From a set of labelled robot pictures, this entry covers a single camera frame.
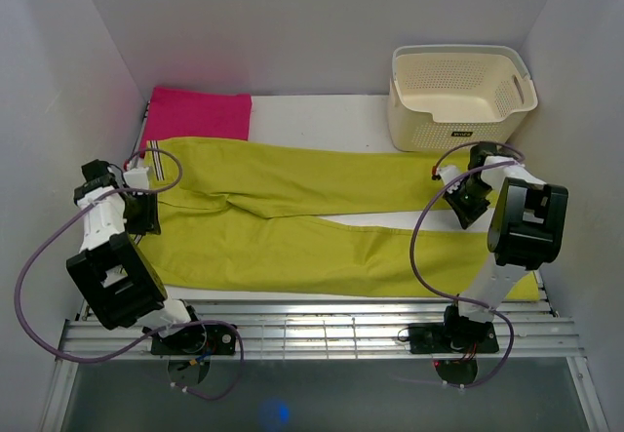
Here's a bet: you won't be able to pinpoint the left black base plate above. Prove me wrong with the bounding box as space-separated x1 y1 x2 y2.
150 324 236 386

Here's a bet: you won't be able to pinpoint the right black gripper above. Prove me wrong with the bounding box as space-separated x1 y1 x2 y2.
443 178 492 228

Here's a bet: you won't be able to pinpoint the folded pink trousers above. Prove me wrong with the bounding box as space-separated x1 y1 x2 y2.
139 87 253 149

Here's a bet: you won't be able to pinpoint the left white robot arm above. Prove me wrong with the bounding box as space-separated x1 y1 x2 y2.
66 160 207 354

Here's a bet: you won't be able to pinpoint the aluminium rail frame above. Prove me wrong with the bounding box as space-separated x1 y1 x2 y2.
41 298 608 431

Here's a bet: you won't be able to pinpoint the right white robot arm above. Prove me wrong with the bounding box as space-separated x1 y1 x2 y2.
432 142 568 351

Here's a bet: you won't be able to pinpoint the yellow-green trousers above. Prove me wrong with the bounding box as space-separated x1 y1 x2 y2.
128 137 541 302

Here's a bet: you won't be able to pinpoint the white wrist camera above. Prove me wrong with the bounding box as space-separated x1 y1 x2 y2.
432 165 468 194
123 166 151 190

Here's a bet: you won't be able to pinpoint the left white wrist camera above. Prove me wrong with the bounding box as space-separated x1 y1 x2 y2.
123 166 151 190

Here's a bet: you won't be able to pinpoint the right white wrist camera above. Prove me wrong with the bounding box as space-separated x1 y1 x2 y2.
432 165 468 194

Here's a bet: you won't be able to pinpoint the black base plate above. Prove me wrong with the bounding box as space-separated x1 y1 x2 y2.
150 324 236 386
398 323 499 386

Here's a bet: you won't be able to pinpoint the cream perforated plastic basket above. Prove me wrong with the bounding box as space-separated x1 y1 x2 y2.
387 44 538 152

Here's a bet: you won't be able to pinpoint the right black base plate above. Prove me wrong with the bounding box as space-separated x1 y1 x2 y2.
398 323 499 386

